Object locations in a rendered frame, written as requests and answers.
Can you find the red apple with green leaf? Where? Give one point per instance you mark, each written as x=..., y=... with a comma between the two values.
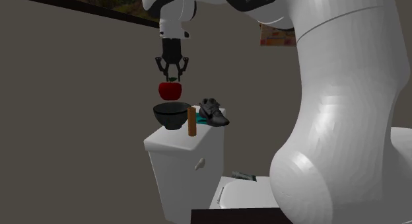
x=170, y=91

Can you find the black bowl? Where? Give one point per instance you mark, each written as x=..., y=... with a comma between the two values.
x=171, y=117

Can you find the grey tube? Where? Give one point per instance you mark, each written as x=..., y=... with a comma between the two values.
x=243, y=176

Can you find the white thin stick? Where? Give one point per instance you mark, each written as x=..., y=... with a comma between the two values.
x=220, y=195

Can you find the brown cylinder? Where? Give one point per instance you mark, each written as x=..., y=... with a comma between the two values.
x=192, y=122

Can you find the dark framed window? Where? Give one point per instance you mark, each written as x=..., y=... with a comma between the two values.
x=80, y=1

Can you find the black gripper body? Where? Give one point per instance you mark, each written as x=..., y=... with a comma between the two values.
x=172, y=51

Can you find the colourful wall picture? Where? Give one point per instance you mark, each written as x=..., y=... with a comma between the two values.
x=276, y=36

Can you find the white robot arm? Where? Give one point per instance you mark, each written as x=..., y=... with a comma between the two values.
x=341, y=120

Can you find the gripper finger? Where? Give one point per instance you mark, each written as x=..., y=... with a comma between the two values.
x=162, y=68
x=182, y=68

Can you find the dark grey sneaker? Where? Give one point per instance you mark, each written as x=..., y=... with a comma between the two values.
x=212, y=115

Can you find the teal cloth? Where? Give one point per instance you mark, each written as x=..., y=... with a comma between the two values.
x=200, y=119

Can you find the white toilet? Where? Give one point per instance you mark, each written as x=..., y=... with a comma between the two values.
x=180, y=165

